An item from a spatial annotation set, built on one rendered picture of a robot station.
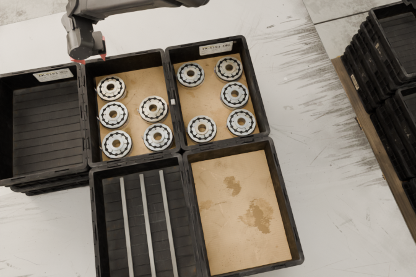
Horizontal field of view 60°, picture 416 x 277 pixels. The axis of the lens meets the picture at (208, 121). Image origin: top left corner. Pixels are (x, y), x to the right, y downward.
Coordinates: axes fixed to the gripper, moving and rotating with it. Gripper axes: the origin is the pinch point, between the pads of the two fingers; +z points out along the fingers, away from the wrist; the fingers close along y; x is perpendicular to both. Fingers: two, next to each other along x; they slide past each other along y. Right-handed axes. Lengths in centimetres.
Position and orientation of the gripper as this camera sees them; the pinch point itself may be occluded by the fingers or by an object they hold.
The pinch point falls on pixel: (93, 59)
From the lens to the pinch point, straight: 121.3
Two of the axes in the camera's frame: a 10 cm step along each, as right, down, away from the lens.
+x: -2.1, -9.0, 3.9
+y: 9.8, -1.9, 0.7
